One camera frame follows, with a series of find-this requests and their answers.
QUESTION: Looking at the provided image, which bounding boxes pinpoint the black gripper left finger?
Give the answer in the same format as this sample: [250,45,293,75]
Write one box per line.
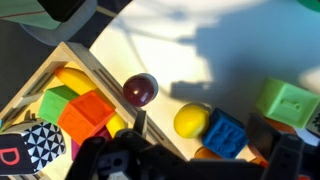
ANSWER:
[64,109,148,180]

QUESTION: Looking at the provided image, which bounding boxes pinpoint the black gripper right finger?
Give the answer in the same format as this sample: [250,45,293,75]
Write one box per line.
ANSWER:
[246,113,305,180]

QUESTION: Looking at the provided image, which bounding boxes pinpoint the orange block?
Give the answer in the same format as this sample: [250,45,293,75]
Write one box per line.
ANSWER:
[57,89,116,146]

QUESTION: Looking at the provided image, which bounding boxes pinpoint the black white checkered block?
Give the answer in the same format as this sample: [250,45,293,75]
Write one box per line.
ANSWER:
[304,103,320,138]

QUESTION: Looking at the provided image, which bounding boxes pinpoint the light green block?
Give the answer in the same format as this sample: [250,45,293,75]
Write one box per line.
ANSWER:
[255,77,320,129]

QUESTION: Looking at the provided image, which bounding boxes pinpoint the blue block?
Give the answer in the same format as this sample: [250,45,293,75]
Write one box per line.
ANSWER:
[201,107,249,160]

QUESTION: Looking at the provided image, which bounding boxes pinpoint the wooden crate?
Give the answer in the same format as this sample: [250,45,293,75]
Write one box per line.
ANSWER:
[0,40,188,180]

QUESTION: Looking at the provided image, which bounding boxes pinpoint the pink toy piece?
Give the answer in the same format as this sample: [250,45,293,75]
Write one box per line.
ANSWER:
[70,126,113,162]

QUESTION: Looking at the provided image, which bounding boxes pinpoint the black white patterned cube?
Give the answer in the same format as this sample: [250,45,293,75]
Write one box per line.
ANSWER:
[0,119,67,176]

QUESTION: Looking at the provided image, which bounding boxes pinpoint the orange toy fruit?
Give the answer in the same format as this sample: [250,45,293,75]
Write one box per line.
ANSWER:
[193,145,223,160]

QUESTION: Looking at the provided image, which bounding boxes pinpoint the dark purple toy plum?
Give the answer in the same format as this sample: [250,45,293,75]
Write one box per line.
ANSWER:
[122,73,159,108]

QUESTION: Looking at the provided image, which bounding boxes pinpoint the yellow toy banana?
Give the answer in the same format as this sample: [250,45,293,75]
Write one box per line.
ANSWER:
[54,65,128,138]

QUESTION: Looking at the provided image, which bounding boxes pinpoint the yellow toy lemon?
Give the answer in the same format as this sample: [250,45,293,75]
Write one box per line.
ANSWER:
[173,101,211,139]

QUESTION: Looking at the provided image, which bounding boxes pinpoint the grey rounded plastic object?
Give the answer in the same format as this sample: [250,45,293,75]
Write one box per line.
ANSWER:
[0,0,98,47]

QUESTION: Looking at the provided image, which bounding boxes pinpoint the green plastic bowl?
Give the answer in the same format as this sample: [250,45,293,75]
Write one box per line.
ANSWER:
[296,0,320,13]

